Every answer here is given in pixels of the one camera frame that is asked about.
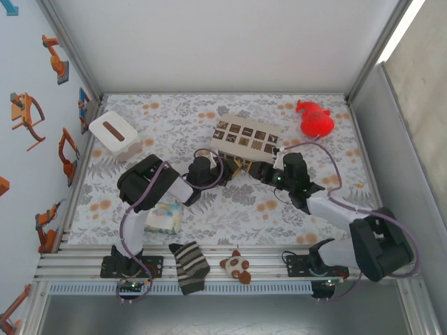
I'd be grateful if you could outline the white tissue box brown slot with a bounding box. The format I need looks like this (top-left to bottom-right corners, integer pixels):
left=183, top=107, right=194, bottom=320
left=88, top=110, right=143, bottom=163

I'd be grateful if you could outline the red soft toy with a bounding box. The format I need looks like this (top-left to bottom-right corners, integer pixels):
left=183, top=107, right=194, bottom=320
left=295, top=99, right=336, bottom=140

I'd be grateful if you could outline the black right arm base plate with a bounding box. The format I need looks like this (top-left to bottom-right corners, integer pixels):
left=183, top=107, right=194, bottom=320
left=285, top=253, right=350, bottom=278

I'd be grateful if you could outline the pastel tissue pack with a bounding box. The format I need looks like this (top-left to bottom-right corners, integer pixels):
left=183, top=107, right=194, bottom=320
left=144, top=202, right=184, bottom=235

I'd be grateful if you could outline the small control board with LEDs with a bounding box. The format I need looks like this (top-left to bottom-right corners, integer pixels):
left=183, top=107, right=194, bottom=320
left=312, top=278, right=338, bottom=299
left=117, top=278, right=147, bottom=292

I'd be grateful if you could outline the orange gripper sticker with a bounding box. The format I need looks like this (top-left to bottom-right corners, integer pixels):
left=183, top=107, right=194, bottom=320
left=9, top=92, right=46, bottom=151

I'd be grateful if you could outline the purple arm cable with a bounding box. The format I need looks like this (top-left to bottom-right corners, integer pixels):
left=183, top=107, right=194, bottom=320
left=281, top=139, right=420, bottom=303
left=119, top=149, right=225, bottom=258

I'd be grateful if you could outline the beige box with brown squares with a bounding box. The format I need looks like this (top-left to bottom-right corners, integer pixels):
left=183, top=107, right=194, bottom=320
left=209, top=112, right=282, bottom=165

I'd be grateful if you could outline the floral table mat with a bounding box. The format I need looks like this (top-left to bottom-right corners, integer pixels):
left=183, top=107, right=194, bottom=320
left=68, top=93, right=385, bottom=247

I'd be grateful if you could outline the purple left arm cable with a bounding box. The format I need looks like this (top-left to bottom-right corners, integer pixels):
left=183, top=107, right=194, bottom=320
left=119, top=149, right=225, bottom=258

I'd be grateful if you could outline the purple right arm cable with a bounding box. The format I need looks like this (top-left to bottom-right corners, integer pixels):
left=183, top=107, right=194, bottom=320
left=281, top=139, right=420, bottom=303

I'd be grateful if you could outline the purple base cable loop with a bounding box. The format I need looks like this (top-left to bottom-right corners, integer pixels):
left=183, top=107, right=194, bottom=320
left=116, top=270, right=156, bottom=305

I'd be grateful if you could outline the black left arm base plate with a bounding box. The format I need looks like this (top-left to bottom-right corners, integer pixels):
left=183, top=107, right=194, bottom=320
left=100, top=256, right=165, bottom=279

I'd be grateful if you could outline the striped dark sock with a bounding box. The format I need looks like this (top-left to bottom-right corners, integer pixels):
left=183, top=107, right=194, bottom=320
left=168, top=241, right=212, bottom=296

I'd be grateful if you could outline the aluminium rail frame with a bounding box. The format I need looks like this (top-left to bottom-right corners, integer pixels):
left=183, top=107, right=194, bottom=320
left=34, top=244, right=423, bottom=282

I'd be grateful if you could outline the brown white panda plush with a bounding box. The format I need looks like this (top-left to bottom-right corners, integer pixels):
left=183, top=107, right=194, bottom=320
left=219, top=249, right=252, bottom=284

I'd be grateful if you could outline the blue orange post sticker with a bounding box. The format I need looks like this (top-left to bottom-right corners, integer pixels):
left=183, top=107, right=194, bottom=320
left=77, top=87, right=91, bottom=135

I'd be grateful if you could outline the aluminium frame post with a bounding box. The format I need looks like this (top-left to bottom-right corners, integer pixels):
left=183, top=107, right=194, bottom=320
left=345, top=0, right=415, bottom=105
left=36, top=0, right=104, bottom=105

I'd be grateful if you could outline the white slotted cable duct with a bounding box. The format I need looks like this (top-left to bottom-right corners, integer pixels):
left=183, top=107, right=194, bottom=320
left=47, top=281, right=314, bottom=296

